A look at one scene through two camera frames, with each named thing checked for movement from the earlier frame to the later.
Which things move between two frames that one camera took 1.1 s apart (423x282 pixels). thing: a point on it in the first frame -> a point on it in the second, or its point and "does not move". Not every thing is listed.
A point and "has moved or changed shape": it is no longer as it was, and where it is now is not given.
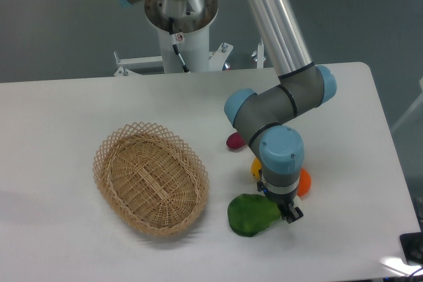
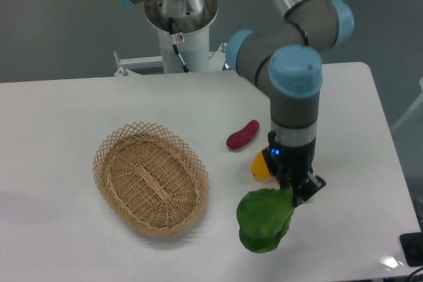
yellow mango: (256, 166) does not move
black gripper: (288, 211) -> (295, 160)
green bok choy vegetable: (249, 214) has moved or changed shape
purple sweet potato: (234, 141) does not move
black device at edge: (412, 246) does not move
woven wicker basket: (151, 177) does not move
